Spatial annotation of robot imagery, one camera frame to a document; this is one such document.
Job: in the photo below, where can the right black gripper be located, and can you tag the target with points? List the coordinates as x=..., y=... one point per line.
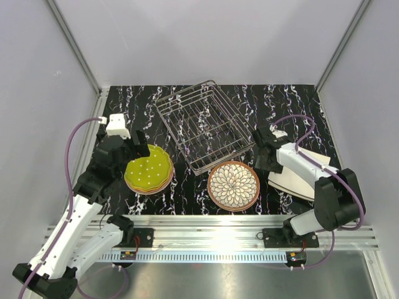
x=260, y=164

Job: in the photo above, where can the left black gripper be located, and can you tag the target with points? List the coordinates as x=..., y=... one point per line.
x=140, y=150

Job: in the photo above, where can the green polka dot plate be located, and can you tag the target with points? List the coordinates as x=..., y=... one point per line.
x=151, y=172

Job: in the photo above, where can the pink polka dot plate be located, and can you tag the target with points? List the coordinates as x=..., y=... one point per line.
x=150, y=192

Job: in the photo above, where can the metal wire dish rack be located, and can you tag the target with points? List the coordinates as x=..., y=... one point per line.
x=206, y=125

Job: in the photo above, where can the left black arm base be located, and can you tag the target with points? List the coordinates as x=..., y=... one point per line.
x=141, y=236

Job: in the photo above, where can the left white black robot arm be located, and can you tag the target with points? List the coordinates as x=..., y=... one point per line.
x=55, y=270

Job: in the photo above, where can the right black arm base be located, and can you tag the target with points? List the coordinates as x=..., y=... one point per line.
x=279, y=238

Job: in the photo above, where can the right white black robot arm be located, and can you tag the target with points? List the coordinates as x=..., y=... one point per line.
x=337, y=196

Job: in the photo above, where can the white square plate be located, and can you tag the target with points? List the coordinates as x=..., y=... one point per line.
x=299, y=180

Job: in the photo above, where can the orange polka dot plate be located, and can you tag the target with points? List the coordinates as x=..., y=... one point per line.
x=169, y=180

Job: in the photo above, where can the floral patterned brown plate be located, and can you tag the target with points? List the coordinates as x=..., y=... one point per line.
x=233, y=186

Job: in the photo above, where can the black marble pattern mat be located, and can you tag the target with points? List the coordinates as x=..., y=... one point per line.
x=295, y=108

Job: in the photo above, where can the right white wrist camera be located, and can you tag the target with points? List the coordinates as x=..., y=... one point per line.
x=278, y=134

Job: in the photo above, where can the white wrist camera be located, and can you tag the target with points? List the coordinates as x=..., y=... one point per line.
x=278, y=134
x=117, y=126

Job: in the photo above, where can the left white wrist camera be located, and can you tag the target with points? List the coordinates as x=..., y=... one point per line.
x=117, y=126

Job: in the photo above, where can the aluminium mounting rail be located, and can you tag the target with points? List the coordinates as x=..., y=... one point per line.
x=225, y=233

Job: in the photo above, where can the white slotted cable duct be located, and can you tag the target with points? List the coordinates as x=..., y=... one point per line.
x=169, y=256

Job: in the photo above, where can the left aluminium frame post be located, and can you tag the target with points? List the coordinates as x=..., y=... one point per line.
x=73, y=45

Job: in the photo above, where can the aluminium frame post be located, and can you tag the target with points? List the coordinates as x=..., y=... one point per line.
x=345, y=39
x=73, y=45

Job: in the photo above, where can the right aluminium frame post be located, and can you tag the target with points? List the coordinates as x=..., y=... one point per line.
x=345, y=39

